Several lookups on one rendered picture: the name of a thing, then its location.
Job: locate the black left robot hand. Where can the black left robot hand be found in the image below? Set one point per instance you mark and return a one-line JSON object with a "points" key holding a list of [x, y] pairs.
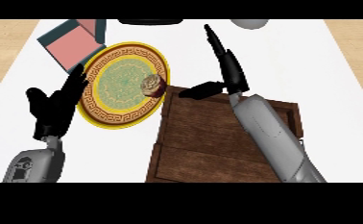
{"points": [[55, 106]]}

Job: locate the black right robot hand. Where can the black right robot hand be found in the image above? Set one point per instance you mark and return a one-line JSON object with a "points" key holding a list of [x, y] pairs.
{"points": [[233, 70]]}

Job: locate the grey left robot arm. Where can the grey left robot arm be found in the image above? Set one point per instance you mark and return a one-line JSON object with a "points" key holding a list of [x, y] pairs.
{"points": [[37, 165]]}

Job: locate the yellow patterned plate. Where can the yellow patterned plate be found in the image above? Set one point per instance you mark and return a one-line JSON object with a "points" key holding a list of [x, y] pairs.
{"points": [[124, 85]]}

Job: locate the cupcake with cream frosting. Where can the cupcake with cream frosting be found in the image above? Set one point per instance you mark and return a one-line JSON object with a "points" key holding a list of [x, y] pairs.
{"points": [[152, 85]]}

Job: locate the brown wooden tray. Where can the brown wooden tray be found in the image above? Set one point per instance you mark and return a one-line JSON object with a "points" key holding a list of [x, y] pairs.
{"points": [[208, 141]]}

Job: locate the grey rounded object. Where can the grey rounded object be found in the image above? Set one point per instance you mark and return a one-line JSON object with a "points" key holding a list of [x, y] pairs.
{"points": [[250, 23]]}

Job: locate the teal and pink box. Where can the teal and pink box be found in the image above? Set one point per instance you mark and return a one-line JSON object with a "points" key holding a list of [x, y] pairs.
{"points": [[73, 43]]}

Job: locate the black rounded object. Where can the black rounded object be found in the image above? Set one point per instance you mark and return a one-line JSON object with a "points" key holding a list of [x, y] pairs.
{"points": [[151, 21]]}

